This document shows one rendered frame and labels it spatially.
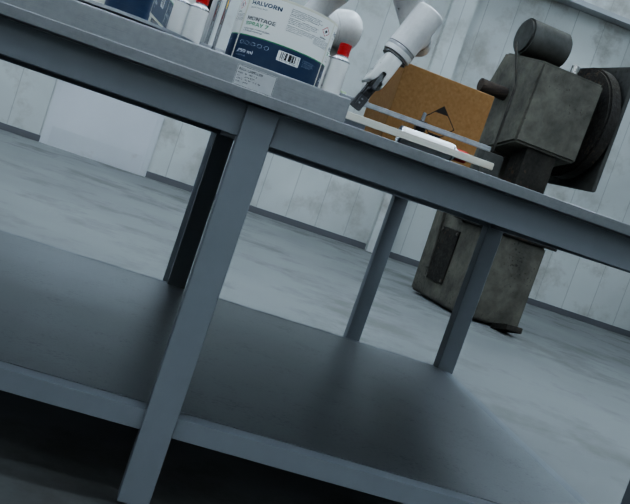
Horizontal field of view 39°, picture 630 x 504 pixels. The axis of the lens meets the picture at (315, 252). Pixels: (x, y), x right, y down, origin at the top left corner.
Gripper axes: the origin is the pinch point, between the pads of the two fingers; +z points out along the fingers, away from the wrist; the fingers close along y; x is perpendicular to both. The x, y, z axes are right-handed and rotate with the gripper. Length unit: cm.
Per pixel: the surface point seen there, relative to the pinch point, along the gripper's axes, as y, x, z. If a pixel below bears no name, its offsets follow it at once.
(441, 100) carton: -17.1, 20.9, -18.5
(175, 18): 3, -51, 15
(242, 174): 82, -18, 35
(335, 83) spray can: 2.2, -8.3, 0.6
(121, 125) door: -892, -101, 83
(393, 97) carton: -16.1, 9.1, -9.8
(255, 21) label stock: 66, -34, 11
